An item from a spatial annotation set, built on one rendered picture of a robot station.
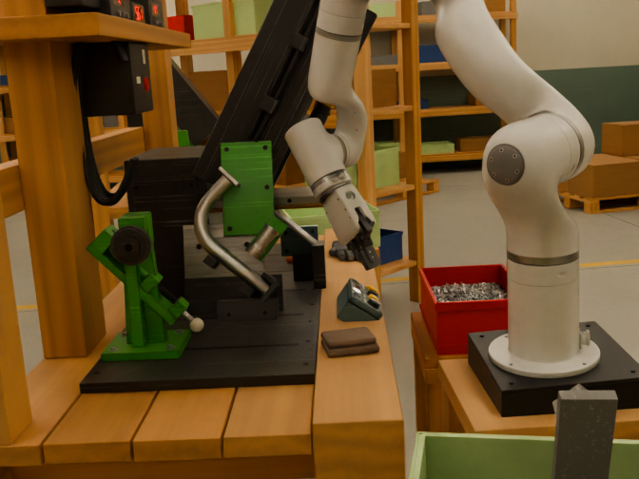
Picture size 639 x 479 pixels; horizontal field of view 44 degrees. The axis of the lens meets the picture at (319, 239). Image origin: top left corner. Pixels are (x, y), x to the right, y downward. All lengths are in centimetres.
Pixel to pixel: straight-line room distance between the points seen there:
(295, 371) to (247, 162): 56
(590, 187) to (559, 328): 630
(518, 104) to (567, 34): 1025
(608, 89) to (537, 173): 1063
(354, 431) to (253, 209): 70
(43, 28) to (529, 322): 98
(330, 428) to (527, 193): 47
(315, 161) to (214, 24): 373
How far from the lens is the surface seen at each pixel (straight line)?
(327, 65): 156
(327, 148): 164
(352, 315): 169
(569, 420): 70
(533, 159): 126
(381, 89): 468
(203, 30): 540
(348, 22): 154
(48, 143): 161
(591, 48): 1178
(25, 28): 152
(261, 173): 179
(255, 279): 174
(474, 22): 138
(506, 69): 136
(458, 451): 106
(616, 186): 780
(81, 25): 149
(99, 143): 214
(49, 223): 164
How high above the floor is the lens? 142
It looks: 12 degrees down
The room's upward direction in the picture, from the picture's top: 3 degrees counter-clockwise
